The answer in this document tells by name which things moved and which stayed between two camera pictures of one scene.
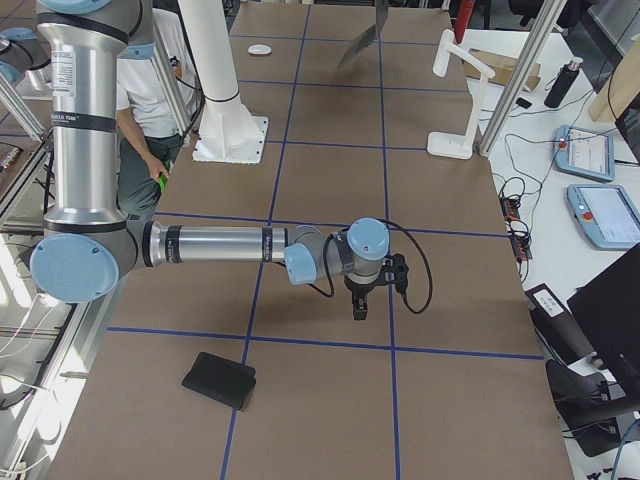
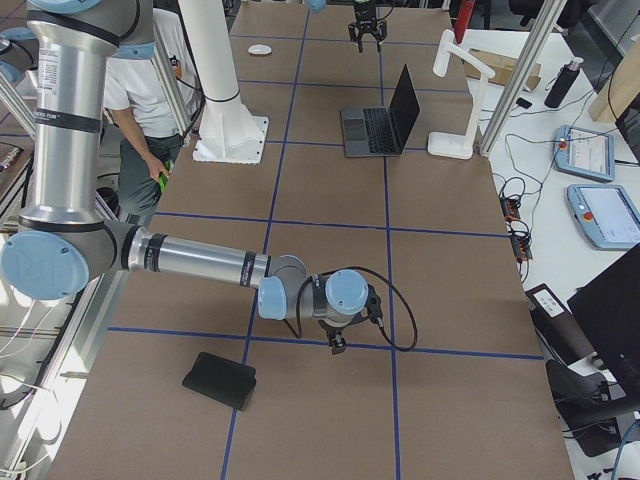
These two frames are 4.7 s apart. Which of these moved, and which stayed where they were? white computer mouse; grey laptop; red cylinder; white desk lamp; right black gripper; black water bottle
Moved: grey laptop; right black gripper
Stayed: white computer mouse; black water bottle; white desk lamp; red cylinder
